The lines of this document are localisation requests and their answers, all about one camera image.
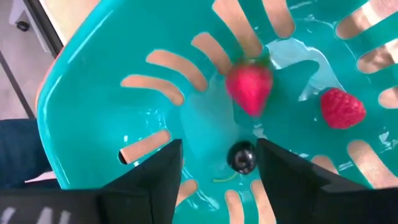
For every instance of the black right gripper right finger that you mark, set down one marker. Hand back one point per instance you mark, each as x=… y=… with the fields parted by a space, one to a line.
x=280 y=180

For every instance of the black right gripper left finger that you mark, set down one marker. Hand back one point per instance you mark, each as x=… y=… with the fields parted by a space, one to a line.
x=161 y=180

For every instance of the red toy strawberry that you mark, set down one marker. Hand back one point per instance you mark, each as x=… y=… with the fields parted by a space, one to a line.
x=250 y=90

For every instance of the teal plastic slotted basket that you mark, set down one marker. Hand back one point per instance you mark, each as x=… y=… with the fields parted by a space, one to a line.
x=93 y=109

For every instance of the tan burlap cloth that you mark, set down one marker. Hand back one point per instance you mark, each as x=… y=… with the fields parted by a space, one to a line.
x=174 y=63

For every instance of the person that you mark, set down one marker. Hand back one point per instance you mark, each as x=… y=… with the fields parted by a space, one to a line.
x=21 y=152

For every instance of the black caster wheel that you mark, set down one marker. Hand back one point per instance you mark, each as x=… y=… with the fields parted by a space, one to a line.
x=22 y=25

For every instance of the black table frame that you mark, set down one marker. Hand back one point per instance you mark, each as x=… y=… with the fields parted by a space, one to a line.
x=43 y=28

